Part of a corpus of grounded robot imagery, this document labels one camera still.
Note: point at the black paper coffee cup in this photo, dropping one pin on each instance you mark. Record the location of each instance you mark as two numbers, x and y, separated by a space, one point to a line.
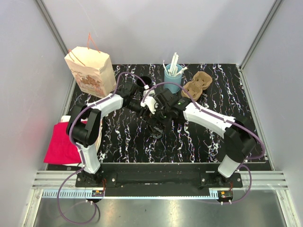
156 133

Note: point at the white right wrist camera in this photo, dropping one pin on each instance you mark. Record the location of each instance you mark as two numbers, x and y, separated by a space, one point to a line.
149 102

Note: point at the left aluminium frame post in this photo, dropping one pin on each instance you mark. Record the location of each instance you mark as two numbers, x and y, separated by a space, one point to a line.
51 25

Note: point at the pink folded cloth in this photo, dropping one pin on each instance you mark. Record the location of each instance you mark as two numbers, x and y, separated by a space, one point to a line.
61 151

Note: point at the aluminium frame post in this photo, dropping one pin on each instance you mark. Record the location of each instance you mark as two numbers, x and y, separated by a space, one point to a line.
51 25
272 12

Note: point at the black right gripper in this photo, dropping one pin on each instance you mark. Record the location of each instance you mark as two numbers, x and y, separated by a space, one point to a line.
158 106

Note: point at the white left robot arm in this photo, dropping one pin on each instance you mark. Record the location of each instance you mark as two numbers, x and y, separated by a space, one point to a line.
85 121

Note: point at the printed paper takeout bag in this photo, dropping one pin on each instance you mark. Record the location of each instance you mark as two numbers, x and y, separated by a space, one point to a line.
92 69

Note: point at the stack of black cups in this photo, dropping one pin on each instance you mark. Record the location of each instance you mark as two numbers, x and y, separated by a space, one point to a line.
144 80

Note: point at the brown pulp cup carrier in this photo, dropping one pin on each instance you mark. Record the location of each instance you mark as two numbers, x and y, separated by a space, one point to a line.
200 82

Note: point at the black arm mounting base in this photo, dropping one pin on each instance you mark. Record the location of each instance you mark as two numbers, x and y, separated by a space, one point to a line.
159 180

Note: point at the light blue straw holder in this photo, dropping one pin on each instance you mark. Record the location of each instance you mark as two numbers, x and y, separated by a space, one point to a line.
168 78

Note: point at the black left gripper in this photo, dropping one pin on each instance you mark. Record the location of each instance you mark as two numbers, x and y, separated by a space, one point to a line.
144 113

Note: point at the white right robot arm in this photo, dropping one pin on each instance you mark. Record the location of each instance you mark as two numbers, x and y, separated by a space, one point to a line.
239 140

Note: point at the right aluminium frame post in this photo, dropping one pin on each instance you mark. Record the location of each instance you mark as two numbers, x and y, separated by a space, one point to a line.
272 12

